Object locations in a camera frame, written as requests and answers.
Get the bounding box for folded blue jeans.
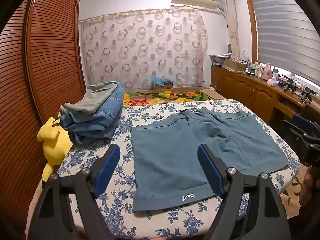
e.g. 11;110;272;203
60;81;125;147

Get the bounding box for flat open cardboard box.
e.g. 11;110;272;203
222;59;248;72

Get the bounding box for black mini tripod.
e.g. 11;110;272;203
282;78;297;92
300;88;313;107

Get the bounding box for yellow plush toy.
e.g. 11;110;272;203
37;114;73;182

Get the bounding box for beige tied curtain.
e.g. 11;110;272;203
220;0;242;62

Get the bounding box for row of small bottles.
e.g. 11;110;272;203
245;60;264;78

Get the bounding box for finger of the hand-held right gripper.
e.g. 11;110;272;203
281;120;310;143
292;114;320;134

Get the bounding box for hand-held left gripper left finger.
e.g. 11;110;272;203
27;144;121;240

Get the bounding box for pink bottle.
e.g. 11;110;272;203
262;63;273;80

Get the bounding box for sheer curtain with circles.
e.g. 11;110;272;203
79;7;209;90

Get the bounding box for wooden louvred wardrobe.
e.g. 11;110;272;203
0;0;87;230

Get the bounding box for grey-green folded pants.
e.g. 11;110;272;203
59;81;118;115

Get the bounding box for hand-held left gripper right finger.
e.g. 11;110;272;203
197;144;292;240

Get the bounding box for blue floral white sheet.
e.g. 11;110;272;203
56;99;302;240

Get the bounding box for grey striped window blind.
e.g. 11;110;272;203
250;0;320;84

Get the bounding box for long wooden cabinet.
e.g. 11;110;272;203
211;65;320;130

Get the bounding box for small cardboard box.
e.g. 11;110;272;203
151;81;174;90

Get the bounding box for stack of magazines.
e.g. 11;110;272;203
209;53;233;67

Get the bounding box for blue plastic bag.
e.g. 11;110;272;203
151;76;170;85

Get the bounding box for teal blue short pants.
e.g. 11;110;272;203
130;107;290;212

